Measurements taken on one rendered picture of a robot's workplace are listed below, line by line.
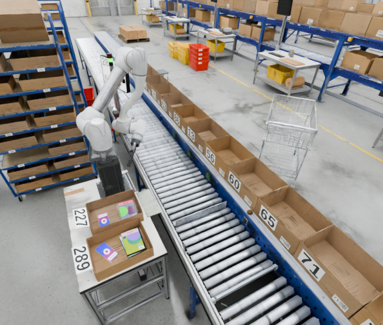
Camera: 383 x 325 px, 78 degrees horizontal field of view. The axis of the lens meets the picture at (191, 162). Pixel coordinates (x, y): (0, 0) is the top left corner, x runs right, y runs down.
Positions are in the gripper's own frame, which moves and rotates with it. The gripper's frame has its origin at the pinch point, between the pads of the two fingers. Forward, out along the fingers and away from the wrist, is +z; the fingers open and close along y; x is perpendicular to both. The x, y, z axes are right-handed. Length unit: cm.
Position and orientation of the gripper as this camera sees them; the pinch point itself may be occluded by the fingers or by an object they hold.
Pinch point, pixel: (129, 162)
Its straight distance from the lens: 199.1
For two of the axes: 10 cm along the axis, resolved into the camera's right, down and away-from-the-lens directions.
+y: -2.8, 3.7, 8.9
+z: -1.7, 8.9, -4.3
